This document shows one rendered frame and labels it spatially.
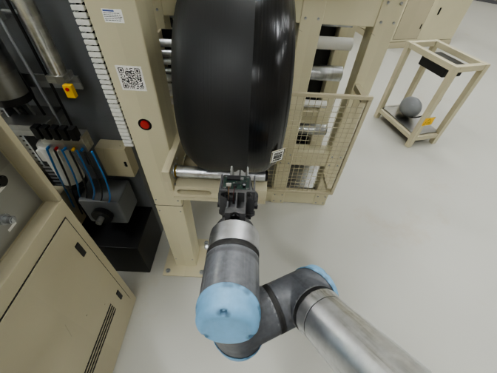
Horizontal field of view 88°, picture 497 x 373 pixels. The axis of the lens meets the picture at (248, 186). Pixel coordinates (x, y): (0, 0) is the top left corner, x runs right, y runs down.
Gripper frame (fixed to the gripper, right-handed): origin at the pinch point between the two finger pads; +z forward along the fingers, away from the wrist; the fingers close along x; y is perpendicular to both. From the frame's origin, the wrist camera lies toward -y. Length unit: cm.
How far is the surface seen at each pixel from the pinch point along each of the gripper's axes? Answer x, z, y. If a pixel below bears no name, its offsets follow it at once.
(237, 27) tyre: 1.9, 14.9, 29.9
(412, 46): -148, 217, -8
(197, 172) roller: 16.2, 24.1, -17.6
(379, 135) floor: -140, 198, -89
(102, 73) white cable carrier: 43, 28, 14
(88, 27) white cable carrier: 42, 27, 26
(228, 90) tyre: 3.5, 8.4, 18.2
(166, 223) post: 38, 36, -60
